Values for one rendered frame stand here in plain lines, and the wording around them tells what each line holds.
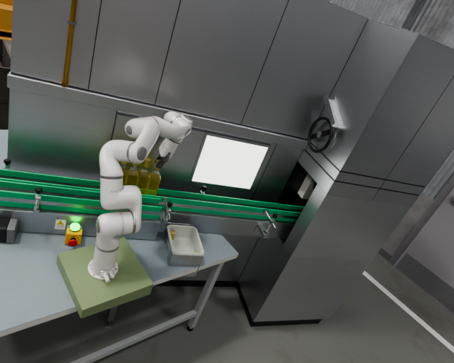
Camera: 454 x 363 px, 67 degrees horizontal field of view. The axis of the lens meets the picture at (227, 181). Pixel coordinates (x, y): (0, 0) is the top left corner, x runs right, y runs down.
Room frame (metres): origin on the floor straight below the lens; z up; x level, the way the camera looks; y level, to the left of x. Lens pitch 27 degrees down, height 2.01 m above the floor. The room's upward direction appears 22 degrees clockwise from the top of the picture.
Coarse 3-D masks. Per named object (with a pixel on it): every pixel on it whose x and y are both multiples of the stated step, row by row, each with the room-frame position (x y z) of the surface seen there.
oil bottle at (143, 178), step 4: (140, 172) 1.51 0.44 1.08; (144, 172) 1.51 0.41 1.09; (148, 172) 1.53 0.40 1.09; (140, 176) 1.50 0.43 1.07; (144, 176) 1.51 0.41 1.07; (148, 176) 1.52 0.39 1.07; (140, 180) 1.50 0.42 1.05; (144, 180) 1.51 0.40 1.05; (148, 180) 1.52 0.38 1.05; (136, 184) 1.51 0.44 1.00; (140, 184) 1.50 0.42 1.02; (144, 184) 1.51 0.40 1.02; (140, 188) 1.50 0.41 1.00; (144, 188) 1.51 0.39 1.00; (144, 192) 1.52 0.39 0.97
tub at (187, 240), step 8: (168, 232) 1.45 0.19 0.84; (176, 232) 1.52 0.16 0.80; (184, 232) 1.55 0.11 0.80; (192, 232) 1.56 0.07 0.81; (176, 240) 1.50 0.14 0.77; (184, 240) 1.52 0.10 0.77; (192, 240) 1.53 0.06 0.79; (176, 248) 1.43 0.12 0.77; (184, 248) 1.45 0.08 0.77; (192, 248) 1.48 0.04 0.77; (200, 248) 1.43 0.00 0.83
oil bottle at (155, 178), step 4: (152, 172) 1.55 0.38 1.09; (152, 176) 1.53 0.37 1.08; (156, 176) 1.54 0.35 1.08; (160, 176) 1.55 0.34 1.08; (152, 180) 1.53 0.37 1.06; (156, 180) 1.54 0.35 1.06; (160, 180) 1.55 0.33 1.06; (148, 184) 1.52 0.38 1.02; (152, 184) 1.53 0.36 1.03; (156, 184) 1.54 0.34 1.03; (148, 188) 1.52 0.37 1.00; (152, 188) 1.53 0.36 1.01; (156, 188) 1.54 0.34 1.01; (148, 192) 1.52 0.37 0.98; (152, 192) 1.53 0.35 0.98; (156, 192) 1.55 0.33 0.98
